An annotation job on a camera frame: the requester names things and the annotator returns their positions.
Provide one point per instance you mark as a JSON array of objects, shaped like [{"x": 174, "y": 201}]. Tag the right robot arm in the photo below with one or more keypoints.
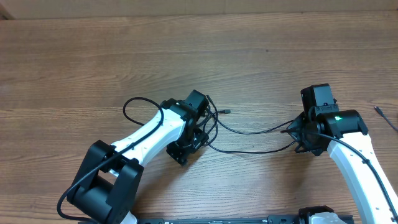
[{"x": 323, "y": 127}]

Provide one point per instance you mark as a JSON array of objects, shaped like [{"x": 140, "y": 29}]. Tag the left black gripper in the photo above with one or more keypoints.
[{"x": 180, "y": 154}]

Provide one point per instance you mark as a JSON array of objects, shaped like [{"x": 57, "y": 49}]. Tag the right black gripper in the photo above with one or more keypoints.
[{"x": 293, "y": 132}]

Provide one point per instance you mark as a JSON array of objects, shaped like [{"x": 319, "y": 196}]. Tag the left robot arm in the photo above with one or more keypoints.
[{"x": 106, "y": 184}]

